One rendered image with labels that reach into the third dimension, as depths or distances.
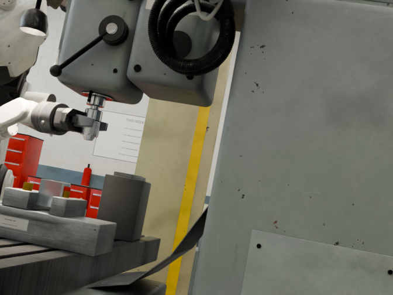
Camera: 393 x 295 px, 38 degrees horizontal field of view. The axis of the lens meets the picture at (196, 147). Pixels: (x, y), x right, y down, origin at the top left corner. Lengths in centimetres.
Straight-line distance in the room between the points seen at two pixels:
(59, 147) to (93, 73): 991
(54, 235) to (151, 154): 199
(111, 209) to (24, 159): 501
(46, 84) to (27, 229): 1038
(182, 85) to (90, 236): 41
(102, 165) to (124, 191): 926
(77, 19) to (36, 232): 54
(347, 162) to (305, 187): 10
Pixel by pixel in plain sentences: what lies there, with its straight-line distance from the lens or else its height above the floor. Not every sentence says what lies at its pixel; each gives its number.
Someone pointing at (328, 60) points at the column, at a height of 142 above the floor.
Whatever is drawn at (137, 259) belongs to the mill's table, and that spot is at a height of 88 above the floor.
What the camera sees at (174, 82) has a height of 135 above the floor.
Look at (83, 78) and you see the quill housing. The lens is 144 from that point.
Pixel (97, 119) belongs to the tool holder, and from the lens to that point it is 149.
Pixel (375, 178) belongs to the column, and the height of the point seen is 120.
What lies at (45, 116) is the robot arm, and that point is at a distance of 157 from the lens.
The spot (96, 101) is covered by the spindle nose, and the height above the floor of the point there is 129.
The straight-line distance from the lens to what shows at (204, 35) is 137.
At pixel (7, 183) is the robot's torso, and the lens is 216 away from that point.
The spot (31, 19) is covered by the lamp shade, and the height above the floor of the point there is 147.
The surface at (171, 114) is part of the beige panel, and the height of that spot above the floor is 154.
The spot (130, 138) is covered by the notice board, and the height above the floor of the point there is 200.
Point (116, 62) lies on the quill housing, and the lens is 142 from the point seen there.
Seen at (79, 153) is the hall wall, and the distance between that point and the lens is 1115.
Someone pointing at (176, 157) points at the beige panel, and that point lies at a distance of 320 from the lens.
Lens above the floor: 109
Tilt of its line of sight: 5 degrees up
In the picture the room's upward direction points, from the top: 11 degrees clockwise
